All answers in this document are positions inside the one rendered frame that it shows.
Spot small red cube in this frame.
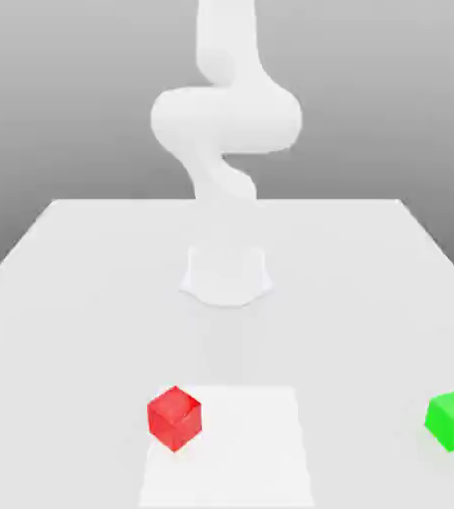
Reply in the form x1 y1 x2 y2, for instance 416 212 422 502
146 384 204 454

